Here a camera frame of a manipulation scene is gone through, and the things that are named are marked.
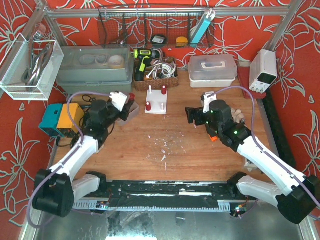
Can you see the grey plastic toolbox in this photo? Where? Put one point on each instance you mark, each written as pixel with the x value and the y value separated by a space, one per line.
pixel 96 69

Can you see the work glove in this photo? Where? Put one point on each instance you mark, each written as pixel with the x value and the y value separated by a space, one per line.
pixel 238 116

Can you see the yellow tape measure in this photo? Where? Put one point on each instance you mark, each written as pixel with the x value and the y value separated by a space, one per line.
pixel 181 42

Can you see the white peg board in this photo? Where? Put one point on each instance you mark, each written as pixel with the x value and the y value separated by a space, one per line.
pixel 157 100

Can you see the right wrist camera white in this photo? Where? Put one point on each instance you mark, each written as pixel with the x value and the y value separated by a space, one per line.
pixel 206 99

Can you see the red notebook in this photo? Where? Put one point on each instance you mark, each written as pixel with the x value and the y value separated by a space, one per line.
pixel 243 75

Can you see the orange black screwdriver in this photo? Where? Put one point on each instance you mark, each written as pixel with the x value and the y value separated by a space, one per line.
pixel 213 137

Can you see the black wire basket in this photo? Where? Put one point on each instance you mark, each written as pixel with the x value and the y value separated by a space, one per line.
pixel 135 24

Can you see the red large spring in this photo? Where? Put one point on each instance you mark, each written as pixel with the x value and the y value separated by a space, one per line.
pixel 131 97
pixel 148 106
pixel 164 90

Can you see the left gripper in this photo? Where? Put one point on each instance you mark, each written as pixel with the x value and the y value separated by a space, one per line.
pixel 124 111

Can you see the clear spring bin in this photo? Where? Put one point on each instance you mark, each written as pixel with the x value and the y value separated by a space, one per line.
pixel 133 112

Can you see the teal box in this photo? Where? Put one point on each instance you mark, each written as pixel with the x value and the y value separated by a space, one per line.
pixel 49 123

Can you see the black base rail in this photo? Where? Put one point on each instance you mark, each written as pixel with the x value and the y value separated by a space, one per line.
pixel 215 189

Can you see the white plastic storage box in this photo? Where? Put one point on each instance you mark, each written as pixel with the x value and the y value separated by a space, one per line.
pixel 212 71

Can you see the blue white hex key set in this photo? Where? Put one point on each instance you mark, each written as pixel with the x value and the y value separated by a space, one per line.
pixel 201 27

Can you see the white power supply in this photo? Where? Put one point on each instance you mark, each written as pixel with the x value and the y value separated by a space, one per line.
pixel 263 71

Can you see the green cordless drill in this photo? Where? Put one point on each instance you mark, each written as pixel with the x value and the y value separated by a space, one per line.
pixel 144 57

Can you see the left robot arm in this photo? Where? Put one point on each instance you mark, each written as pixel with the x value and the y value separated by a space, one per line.
pixel 56 189

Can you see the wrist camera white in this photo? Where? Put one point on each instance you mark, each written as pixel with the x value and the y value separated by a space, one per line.
pixel 206 99
pixel 118 100

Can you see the black cable tray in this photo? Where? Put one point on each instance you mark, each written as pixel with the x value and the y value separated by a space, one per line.
pixel 281 142

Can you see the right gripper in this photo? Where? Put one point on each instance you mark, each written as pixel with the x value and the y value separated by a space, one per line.
pixel 197 116

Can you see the black tape measure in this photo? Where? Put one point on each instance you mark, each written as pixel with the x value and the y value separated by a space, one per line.
pixel 158 40

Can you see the yellow soldering station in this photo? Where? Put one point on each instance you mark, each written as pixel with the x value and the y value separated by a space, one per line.
pixel 65 125

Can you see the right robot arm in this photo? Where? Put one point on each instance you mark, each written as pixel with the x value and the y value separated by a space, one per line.
pixel 293 193

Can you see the wicker basket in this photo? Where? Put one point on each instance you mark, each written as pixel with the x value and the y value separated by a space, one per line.
pixel 158 75

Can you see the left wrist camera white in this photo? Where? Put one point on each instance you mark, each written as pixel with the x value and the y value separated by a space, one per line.
pixel 118 100

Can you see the clear acrylic box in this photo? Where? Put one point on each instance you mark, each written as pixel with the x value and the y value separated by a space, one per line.
pixel 29 71

